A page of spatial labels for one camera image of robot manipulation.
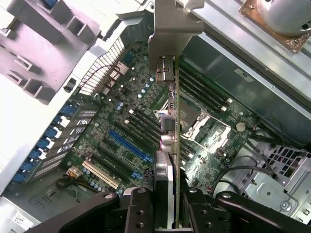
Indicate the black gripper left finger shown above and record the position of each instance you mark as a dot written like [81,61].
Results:
[138,211]

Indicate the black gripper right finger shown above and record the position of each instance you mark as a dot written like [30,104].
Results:
[201,213]

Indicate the white expansion slot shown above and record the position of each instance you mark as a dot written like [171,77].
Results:
[99,173]

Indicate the blue expansion slot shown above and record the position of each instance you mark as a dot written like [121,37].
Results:
[128,144]

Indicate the metal disk bay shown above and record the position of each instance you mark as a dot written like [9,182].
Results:
[279,182]

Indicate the coin cell battery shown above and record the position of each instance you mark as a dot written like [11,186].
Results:
[240,126]

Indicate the green motherboard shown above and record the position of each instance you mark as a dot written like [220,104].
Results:
[116,116]

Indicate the grey power supply unit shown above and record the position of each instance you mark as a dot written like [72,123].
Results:
[17,218]

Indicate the silver chipset heatsink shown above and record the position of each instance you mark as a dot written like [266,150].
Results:
[116,72]

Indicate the open black PC case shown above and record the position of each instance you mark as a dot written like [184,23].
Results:
[243,72]

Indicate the grey parts rack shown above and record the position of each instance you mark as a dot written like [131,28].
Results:
[43,48]

